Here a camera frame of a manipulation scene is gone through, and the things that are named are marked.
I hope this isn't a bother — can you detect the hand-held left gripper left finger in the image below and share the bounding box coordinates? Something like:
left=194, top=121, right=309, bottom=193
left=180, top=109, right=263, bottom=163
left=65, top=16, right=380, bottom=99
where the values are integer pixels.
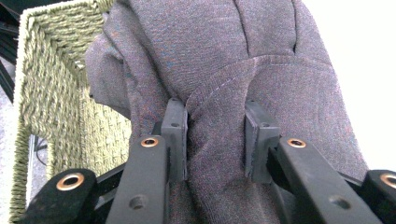
left=160, top=97, right=190, bottom=183

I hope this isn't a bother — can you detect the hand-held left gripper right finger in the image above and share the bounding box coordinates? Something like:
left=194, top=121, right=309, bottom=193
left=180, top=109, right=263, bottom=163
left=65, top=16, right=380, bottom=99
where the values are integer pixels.
left=244, top=100, right=281, bottom=184

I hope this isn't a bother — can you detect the dark grey garment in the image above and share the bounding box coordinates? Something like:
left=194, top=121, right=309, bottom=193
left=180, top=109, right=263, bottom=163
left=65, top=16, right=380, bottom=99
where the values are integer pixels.
left=85, top=0, right=370, bottom=224

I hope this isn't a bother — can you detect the green woven basket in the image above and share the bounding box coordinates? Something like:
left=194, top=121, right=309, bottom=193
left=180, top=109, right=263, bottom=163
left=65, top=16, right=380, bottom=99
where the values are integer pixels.
left=7, top=0, right=134, bottom=223

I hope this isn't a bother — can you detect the white board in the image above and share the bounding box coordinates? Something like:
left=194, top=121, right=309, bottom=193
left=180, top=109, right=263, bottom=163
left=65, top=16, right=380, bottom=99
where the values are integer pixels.
left=302, top=0, right=396, bottom=172

